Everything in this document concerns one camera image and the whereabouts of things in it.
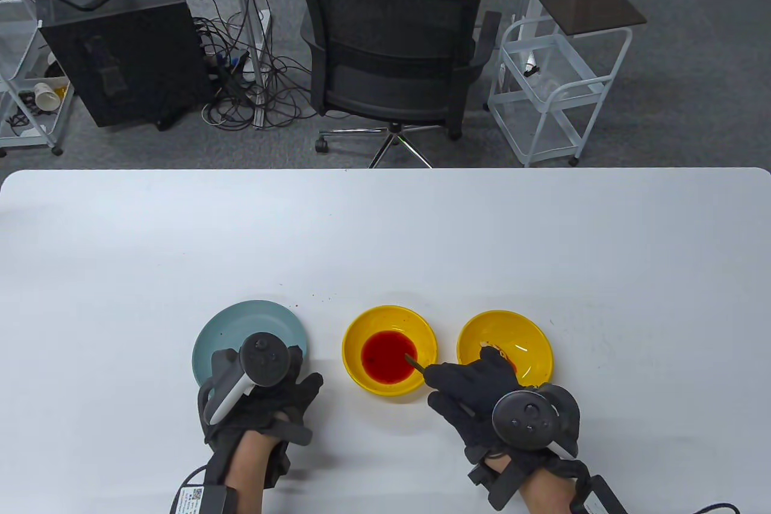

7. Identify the aluminium frame post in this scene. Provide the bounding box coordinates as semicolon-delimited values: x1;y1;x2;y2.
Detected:
204;0;273;130

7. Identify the black controller with white handle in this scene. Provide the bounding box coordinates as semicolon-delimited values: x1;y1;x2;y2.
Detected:
204;331;303;426
492;384;582;460

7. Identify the white wire cart with clutter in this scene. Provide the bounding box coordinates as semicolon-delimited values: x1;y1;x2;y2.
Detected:
0;0;77;157

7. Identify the person's right forearm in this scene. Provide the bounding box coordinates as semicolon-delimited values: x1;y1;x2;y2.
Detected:
484;453;580;514

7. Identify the yellow bowl with food scraps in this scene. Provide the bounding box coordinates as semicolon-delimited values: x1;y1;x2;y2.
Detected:
456;310;554;389

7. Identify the white wire trolley cart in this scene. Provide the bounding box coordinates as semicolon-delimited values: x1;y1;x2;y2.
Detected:
486;16;634;169

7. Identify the black wrist camera with label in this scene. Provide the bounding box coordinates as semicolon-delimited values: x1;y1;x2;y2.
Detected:
170;465;231;514

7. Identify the red sauce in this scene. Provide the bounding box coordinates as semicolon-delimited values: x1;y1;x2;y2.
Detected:
361;330;420;386

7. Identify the black computer tower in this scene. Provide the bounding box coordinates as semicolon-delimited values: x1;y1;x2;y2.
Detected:
36;0;216;130

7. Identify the tangle of black cables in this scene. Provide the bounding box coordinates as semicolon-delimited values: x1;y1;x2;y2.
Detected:
192;13;321;130

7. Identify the teal round plate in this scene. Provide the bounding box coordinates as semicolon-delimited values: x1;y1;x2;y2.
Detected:
192;300;308;387

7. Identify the white paper cup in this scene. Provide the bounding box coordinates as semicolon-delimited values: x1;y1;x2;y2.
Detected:
34;81;61;111

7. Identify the yellow bowl with red sauce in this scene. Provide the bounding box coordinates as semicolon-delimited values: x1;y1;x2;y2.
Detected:
342;305;439;398

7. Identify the person's right hand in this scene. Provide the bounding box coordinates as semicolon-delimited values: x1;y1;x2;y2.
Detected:
425;347;580;468

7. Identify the black mesh office chair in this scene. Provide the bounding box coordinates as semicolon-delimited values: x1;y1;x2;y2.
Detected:
295;0;502;169

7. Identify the person's left forearm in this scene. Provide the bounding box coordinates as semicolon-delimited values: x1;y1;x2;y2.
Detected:
224;433;282;514

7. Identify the black wrist camera with strap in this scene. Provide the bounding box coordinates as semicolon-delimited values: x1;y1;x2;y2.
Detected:
468;453;634;514

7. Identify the person's left hand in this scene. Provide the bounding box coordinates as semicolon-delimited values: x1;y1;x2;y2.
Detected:
198;346;325;488

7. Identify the black power strip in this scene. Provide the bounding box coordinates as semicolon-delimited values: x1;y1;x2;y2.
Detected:
207;49;256;90

